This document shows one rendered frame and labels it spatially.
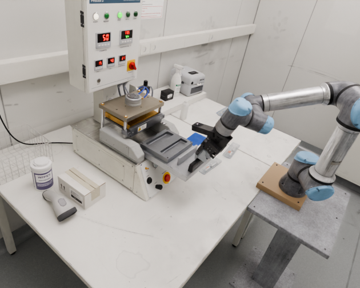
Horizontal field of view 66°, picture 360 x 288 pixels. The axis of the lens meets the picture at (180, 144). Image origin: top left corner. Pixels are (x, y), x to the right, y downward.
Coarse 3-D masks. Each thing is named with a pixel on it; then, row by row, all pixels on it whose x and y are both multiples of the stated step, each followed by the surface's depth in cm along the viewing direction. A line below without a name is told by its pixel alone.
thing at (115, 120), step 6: (108, 114) 134; (144, 114) 139; (150, 114) 140; (156, 114) 142; (108, 120) 136; (114, 120) 133; (120, 120) 131; (132, 120) 133; (138, 120) 133; (144, 120) 135; (120, 126) 133
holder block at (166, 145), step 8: (160, 136) 138; (168, 136) 141; (176, 136) 139; (144, 144) 129; (152, 144) 133; (160, 144) 131; (168, 144) 132; (176, 144) 136; (184, 144) 134; (192, 144) 138; (152, 152) 127; (160, 152) 126; (168, 152) 129; (176, 152) 128; (168, 160) 123
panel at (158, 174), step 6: (144, 162) 130; (150, 162) 133; (144, 168) 130; (150, 168) 133; (156, 168) 137; (162, 168) 140; (144, 174) 130; (150, 174) 134; (156, 174) 137; (162, 174) 140; (144, 180) 130; (156, 180) 137; (162, 180) 141; (150, 186) 134; (150, 192) 134; (156, 192) 137
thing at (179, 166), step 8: (144, 152) 128; (184, 152) 133; (192, 152) 130; (152, 160) 127; (160, 160) 125; (176, 160) 127; (184, 160) 127; (192, 160) 129; (208, 160) 132; (168, 168) 123; (176, 168) 122; (184, 168) 123; (200, 168) 128; (176, 176) 122; (184, 176) 119
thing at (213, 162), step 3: (213, 159) 166; (216, 159) 166; (219, 159) 167; (210, 162) 163; (213, 162) 163; (216, 162) 164; (219, 162) 164; (207, 165) 160; (210, 165) 161; (213, 165) 161; (204, 168) 158; (207, 168) 158; (210, 168) 158; (201, 171) 155; (204, 171) 155
